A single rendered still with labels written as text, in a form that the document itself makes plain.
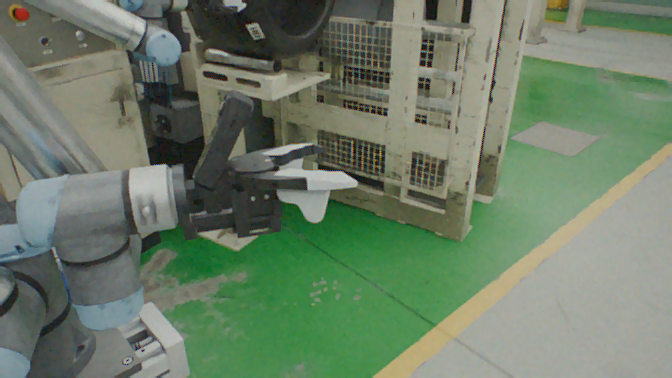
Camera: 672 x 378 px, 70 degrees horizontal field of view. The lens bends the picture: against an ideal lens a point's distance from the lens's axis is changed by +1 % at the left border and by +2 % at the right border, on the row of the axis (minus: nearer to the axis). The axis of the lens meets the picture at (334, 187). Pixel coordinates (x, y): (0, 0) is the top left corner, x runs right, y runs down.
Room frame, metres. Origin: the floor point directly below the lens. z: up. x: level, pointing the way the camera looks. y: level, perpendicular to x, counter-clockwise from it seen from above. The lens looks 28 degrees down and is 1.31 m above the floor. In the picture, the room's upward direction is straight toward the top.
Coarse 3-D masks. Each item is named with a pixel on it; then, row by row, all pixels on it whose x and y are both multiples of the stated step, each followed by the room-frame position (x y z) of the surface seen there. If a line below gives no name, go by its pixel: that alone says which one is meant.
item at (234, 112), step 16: (240, 96) 0.51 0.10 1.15; (224, 112) 0.51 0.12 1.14; (240, 112) 0.51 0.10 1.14; (224, 128) 0.50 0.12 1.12; (240, 128) 0.50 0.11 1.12; (208, 144) 0.51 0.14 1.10; (224, 144) 0.49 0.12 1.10; (208, 160) 0.49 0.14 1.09; (224, 160) 0.49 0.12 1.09; (208, 176) 0.48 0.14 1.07
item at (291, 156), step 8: (304, 144) 0.60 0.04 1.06; (312, 144) 0.60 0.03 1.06; (264, 152) 0.57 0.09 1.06; (272, 152) 0.57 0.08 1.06; (280, 152) 0.57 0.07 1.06; (288, 152) 0.57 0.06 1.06; (296, 152) 0.58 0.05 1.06; (304, 152) 0.59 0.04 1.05; (312, 152) 0.60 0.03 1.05; (280, 160) 0.56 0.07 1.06; (288, 160) 0.56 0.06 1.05; (296, 160) 0.59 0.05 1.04; (280, 168) 0.57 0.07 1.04; (288, 168) 0.58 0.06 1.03
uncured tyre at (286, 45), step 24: (264, 0) 1.62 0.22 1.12; (288, 0) 2.12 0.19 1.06; (312, 0) 2.06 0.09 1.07; (216, 24) 1.66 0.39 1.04; (240, 24) 1.61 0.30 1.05; (264, 24) 1.62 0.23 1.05; (288, 24) 2.05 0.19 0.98; (312, 24) 1.88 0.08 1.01; (240, 48) 1.71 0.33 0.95; (264, 48) 1.66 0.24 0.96; (288, 48) 1.73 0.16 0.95
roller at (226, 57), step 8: (208, 56) 1.83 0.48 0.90; (216, 56) 1.81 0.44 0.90; (224, 56) 1.78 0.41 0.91; (232, 56) 1.77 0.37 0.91; (240, 56) 1.75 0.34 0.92; (248, 56) 1.74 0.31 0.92; (256, 56) 1.72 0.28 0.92; (232, 64) 1.77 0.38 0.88; (240, 64) 1.75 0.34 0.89; (248, 64) 1.72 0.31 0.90; (256, 64) 1.70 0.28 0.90; (264, 64) 1.68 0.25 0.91; (272, 64) 1.66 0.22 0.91; (280, 64) 1.68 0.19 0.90
